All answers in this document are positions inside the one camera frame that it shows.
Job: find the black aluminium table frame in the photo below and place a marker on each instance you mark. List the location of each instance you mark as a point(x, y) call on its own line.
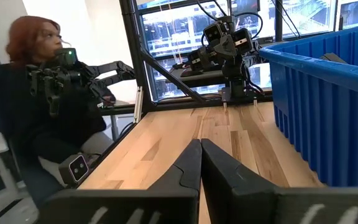
point(132, 46)

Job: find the grey table-level camera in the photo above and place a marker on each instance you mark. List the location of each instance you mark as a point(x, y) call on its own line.
point(76, 168)

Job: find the person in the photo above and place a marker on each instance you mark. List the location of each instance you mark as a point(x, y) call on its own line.
point(36, 37)

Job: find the silver metal bracket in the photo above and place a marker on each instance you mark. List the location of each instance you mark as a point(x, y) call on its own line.
point(138, 104)

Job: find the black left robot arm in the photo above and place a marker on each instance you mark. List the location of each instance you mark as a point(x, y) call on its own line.
point(238, 84)

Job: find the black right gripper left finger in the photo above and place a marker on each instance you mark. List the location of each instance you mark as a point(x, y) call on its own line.
point(154, 205)

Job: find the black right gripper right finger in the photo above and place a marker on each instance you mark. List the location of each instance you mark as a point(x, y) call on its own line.
point(247, 202)

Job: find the blue plastic bin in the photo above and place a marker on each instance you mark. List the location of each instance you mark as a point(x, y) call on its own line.
point(337, 124)

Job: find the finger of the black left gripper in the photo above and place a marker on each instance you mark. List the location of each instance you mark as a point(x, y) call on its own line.
point(214, 32)
point(242, 40)

